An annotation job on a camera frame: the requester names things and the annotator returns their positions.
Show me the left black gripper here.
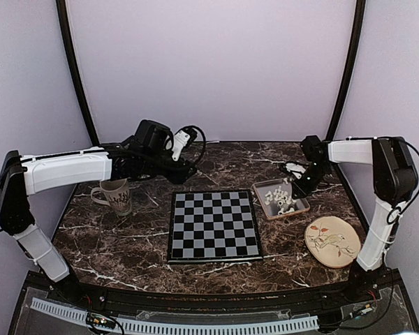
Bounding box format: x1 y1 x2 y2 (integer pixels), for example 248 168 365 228
142 151 197 184

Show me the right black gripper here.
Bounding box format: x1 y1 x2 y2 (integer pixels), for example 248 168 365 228
293 163 332 199

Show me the black grey chess board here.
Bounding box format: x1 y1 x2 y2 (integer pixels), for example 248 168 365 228
167 189 263 264

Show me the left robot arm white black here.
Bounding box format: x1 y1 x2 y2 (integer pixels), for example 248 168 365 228
0 119 206 304

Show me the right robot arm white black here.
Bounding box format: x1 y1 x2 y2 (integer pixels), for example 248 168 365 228
292 135 419 272

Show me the green circuit board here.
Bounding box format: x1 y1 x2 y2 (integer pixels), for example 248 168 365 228
86 313 116 329

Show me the beige mug with dark pattern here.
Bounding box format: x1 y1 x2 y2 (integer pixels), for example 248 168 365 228
90 179 133 216

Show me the metal tray with wooden rim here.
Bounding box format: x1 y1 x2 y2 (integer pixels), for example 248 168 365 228
252 177 310 221

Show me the oval bird pattern coaster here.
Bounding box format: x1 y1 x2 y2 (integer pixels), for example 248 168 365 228
304 216 362 269

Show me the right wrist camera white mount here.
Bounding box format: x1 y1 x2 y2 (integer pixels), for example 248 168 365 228
279 162 306 179

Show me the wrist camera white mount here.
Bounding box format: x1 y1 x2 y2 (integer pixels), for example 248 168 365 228
279 162 306 179
172 127 198 162

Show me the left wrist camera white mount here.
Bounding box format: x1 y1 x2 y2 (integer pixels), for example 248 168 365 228
172 127 198 162

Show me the black front rail base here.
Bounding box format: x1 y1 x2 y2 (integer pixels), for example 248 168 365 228
22 270 402 318

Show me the white slotted cable duct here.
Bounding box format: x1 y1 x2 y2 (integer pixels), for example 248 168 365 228
29 298 319 334

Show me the right black frame post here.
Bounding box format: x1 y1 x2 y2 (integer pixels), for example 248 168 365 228
325 0 366 140

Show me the black frame post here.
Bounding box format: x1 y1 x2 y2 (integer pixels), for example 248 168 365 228
55 0 100 146
325 0 366 140

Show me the left black frame post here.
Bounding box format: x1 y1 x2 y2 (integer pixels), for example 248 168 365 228
55 0 100 146

